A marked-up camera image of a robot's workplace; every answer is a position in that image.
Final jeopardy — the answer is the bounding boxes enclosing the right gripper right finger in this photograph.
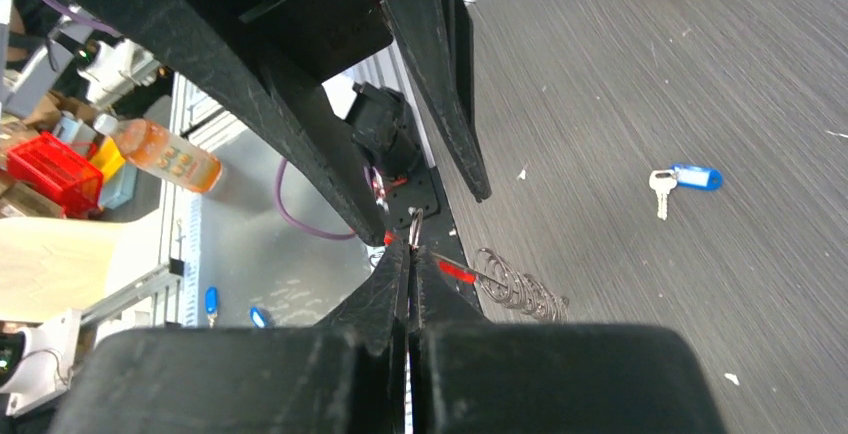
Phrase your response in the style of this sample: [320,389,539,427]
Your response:
[407,248,726,433]

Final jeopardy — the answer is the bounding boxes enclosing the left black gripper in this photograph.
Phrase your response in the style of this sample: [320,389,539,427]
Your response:
[72,0,492,246]

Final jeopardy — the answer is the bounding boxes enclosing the red handled metal keyring holder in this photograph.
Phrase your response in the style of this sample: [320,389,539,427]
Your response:
[432,248,569,323]

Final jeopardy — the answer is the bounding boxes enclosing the orange drink bottle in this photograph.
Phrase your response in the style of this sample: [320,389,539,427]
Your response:
[93,114,223,193]

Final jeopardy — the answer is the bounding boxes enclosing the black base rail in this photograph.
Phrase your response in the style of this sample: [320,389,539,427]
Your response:
[347,83,482,316]

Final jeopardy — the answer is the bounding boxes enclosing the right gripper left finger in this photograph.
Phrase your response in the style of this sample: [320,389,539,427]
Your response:
[50,240,410,433]

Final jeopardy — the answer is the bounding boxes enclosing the blue tagged key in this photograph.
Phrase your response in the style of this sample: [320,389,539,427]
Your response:
[648,164,724,221]

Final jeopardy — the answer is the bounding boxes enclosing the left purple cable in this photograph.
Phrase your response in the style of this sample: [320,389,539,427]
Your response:
[273,157,359,242]

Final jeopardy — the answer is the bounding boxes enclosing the small blue key tag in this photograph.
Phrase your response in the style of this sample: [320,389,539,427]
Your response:
[204,286,219,327]

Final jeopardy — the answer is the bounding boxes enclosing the red plastic crate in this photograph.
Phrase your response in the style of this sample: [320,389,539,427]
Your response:
[7,133,103,219]

